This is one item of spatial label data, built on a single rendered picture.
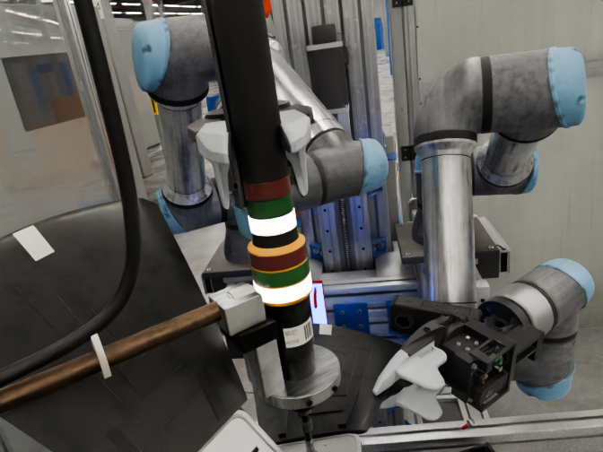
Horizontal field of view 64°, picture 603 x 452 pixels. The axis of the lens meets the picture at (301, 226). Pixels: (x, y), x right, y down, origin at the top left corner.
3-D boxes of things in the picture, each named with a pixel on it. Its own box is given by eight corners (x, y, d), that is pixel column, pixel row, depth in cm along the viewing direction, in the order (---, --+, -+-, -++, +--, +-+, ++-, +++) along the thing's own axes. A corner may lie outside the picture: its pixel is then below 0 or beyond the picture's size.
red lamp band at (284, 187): (258, 204, 32) (255, 186, 32) (236, 195, 35) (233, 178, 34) (300, 190, 34) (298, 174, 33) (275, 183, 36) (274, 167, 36)
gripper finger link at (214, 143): (244, 228, 32) (257, 188, 40) (227, 138, 30) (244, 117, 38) (197, 233, 32) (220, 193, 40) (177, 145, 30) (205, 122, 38)
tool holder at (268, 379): (261, 438, 35) (237, 321, 31) (221, 389, 40) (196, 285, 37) (359, 382, 39) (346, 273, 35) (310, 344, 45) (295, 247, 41)
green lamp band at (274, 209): (261, 222, 33) (258, 205, 32) (240, 212, 35) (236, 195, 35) (302, 208, 34) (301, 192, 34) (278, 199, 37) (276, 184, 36)
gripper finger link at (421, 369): (408, 398, 46) (469, 359, 51) (366, 365, 51) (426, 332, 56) (406, 422, 48) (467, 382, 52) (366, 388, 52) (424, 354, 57)
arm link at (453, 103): (403, 53, 73) (413, 385, 69) (480, 43, 70) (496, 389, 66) (408, 82, 84) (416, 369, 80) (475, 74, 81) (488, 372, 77)
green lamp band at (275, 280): (270, 294, 34) (267, 279, 33) (242, 274, 37) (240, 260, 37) (321, 273, 36) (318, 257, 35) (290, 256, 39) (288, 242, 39)
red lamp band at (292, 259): (267, 277, 33) (265, 262, 33) (240, 259, 37) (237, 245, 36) (318, 256, 35) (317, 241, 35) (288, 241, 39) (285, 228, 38)
